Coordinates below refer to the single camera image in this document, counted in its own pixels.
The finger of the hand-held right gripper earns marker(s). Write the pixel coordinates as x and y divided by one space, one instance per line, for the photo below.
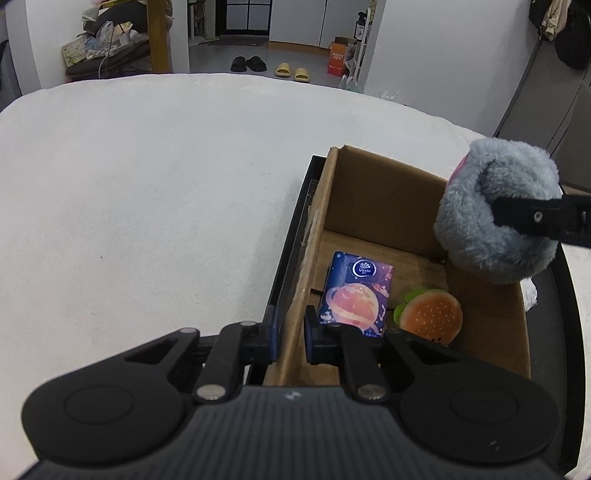
531 217

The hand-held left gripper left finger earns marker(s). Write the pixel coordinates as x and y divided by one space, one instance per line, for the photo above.
274 334

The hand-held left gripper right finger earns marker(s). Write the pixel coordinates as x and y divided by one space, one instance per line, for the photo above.
310 337

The purple tissue packet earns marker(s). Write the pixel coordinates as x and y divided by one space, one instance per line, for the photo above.
355 295

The grey fluffy plush toy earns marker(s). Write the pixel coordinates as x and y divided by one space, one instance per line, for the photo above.
466 240

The hamburger plush toy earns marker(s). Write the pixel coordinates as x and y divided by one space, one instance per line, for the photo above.
429 316

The brown cardboard box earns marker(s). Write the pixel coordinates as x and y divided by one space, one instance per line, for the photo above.
383 198

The black plastic tray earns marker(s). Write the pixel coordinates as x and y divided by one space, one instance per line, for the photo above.
549 369

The white crumpled cloth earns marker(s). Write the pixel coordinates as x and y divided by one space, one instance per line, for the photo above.
530 295

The black hanging jacket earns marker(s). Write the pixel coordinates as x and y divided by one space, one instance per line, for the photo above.
575 41

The beige hanging garment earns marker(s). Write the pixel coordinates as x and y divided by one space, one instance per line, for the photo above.
556 18

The green plastic bag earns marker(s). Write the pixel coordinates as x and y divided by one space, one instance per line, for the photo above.
351 85

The orange cardboard box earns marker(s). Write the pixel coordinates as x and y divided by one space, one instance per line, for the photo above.
337 60

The white spray bottle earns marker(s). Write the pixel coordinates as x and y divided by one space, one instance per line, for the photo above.
361 25

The yellow slipper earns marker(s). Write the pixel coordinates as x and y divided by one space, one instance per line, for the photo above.
301 75
282 70

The black slipper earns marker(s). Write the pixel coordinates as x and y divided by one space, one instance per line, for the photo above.
256 63
239 64

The white cabinet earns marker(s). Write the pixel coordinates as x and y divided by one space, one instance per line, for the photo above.
300 23

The black framed glass door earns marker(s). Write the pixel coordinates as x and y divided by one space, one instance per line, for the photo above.
242 18

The yellow-legged table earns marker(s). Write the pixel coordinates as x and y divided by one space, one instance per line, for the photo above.
159 37

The patterned green box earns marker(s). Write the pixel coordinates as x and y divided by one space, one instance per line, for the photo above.
74 50

